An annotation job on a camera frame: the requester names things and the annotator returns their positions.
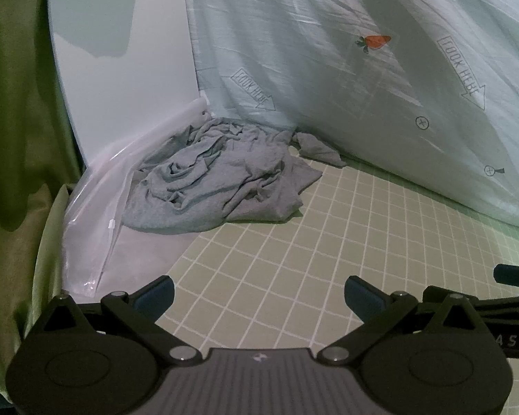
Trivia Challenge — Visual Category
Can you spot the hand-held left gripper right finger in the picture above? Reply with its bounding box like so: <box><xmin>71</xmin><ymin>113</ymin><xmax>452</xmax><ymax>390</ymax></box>
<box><xmin>318</xmin><ymin>275</ymin><xmax>487</xmax><ymax>364</ymax></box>

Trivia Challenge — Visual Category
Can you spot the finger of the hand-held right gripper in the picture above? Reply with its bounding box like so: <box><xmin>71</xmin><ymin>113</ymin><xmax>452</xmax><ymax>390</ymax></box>
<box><xmin>493</xmin><ymin>263</ymin><xmax>519</xmax><ymax>289</ymax></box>
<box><xmin>420</xmin><ymin>284</ymin><xmax>519</xmax><ymax>318</ymax></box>

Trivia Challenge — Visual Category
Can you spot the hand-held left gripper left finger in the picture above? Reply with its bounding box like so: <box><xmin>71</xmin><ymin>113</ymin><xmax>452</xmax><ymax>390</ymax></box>
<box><xmin>39</xmin><ymin>275</ymin><xmax>202</xmax><ymax>364</ymax></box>

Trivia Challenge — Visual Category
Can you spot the grey garment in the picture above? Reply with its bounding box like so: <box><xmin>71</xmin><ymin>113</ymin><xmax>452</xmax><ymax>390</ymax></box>
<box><xmin>120</xmin><ymin>118</ymin><xmax>349</xmax><ymax>235</ymax></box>

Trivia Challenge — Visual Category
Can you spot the green grid mat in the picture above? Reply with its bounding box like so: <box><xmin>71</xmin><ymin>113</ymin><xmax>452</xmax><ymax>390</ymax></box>
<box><xmin>153</xmin><ymin>156</ymin><xmax>519</xmax><ymax>355</ymax></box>

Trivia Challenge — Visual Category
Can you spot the clear plastic bag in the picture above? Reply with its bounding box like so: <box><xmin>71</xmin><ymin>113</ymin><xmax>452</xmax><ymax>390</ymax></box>
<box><xmin>62</xmin><ymin>99</ymin><xmax>209</xmax><ymax>299</ymax></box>

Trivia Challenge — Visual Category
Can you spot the white board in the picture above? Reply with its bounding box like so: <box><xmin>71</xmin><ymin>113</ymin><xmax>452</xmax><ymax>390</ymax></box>
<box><xmin>45</xmin><ymin>0</ymin><xmax>208</xmax><ymax>169</ymax></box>

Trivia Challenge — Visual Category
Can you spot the green curtain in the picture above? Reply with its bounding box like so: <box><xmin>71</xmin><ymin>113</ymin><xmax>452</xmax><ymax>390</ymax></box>
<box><xmin>0</xmin><ymin>0</ymin><xmax>89</xmax><ymax>411</ymax></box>

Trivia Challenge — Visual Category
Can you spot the light blue carrot print quilt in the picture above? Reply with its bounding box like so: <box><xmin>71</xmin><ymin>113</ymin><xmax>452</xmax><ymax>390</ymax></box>
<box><xmin>179</xmin><ymin>0</ymin><xmax>519</xmax><ymax>243</ymax></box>

